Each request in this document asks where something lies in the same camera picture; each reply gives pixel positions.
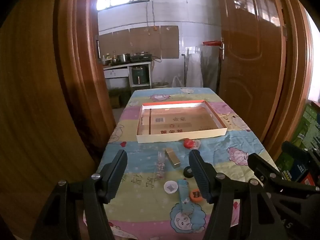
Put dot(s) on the shallow cardboard box tray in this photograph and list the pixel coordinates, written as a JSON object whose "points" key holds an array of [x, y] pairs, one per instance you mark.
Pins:
{"points": [[180, 122]]}

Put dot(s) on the clear plastic sheet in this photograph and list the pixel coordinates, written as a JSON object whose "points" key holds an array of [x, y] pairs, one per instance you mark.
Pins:
{"points": [[200, 67]]}

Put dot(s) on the cardboard sheet on wall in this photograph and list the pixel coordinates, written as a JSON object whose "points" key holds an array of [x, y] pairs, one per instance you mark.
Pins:
{"points": [[140, 41]]}

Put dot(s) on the green air fryer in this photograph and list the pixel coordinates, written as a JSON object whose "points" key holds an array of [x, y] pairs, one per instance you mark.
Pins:
{"points": [[140, 75]]}

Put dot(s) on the wooden door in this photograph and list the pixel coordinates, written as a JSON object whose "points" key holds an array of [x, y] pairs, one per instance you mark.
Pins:
{"points": [[250, 67]]}

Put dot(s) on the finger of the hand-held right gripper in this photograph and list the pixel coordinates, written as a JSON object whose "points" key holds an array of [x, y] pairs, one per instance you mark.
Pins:
{"points": [[262, 167], [295, 151]]}

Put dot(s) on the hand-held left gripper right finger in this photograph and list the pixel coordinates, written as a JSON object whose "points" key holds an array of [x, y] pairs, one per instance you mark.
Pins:
{"points": [[200, 177]]}

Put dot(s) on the green printed box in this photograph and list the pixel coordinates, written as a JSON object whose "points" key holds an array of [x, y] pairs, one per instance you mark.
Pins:
{"points": [[310, 125]]}

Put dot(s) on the wooden door jamb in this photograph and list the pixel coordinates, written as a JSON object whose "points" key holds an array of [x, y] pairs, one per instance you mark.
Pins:
{"points": [[37, 105], [297, 67]]}

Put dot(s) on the black stove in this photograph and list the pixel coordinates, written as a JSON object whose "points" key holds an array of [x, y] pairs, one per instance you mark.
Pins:
{"points": [[141, 58]]}

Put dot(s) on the orange cap with black print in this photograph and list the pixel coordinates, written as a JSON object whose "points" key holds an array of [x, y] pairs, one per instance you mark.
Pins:
{"points": [[195, 196]]}

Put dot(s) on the black bottle cap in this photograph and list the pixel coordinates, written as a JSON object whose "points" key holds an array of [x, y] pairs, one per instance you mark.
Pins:
{"points": [[187, 172]]}

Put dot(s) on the wooden block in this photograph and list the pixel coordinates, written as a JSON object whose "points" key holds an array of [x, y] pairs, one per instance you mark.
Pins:
{"points": [[172, 158]]}

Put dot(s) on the clear plastic bead tube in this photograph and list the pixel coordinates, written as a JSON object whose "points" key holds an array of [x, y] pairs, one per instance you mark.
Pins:
{"points": [[160, 167]]}

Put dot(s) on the white kitchen counter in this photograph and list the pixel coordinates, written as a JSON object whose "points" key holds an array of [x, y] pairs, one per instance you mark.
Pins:
{"points": [[117, 73]]}

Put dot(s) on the steel cooking pot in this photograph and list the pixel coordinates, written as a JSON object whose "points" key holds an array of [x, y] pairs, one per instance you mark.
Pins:
{"points": [[123, 57]]}

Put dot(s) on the cartoon printed tablecloth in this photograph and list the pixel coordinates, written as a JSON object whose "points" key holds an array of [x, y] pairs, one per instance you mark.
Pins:
{"points": [[140, 155]]}

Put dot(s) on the teal floral lighter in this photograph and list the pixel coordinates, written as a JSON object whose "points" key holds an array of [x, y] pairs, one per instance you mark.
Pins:
{"points": [[183, 195]]}

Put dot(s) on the red bottle cap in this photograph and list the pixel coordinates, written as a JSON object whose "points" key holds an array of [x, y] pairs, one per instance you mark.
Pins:
{"points": [[188, 143]]}

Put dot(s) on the white bottle cap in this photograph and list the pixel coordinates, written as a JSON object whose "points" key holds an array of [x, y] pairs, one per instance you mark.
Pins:
{"points": [[170, 187]]}

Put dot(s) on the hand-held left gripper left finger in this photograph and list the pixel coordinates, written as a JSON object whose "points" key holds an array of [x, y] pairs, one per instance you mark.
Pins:
{"points": [[117, 173]]}

